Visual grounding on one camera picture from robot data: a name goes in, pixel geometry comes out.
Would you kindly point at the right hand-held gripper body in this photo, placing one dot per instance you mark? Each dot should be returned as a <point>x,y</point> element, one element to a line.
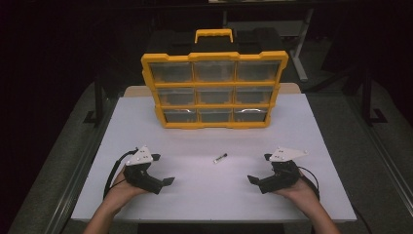
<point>282,177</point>

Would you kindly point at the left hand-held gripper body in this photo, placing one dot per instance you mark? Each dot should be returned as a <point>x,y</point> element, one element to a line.
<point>139,177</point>

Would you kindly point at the small black silver cylinder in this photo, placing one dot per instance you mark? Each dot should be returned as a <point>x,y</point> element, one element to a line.
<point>220,158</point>

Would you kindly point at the clear plastic drawer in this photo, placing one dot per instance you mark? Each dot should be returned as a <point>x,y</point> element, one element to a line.
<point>180,116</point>

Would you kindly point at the yellow black organizer case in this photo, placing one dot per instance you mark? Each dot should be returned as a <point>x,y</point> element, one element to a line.
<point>214,85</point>

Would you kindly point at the person's left hand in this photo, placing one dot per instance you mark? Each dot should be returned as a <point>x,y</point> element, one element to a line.
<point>120,193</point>

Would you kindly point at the person's right hand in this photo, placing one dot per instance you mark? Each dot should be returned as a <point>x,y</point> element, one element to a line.
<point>302,193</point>

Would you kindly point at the black metal stand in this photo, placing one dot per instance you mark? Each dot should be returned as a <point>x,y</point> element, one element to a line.
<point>99,104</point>
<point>367,97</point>

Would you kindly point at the set of clear drawers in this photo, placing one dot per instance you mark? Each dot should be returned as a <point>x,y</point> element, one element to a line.
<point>214,71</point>

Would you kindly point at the white metal desk frame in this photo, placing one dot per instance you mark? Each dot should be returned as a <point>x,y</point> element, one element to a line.
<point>300,48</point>

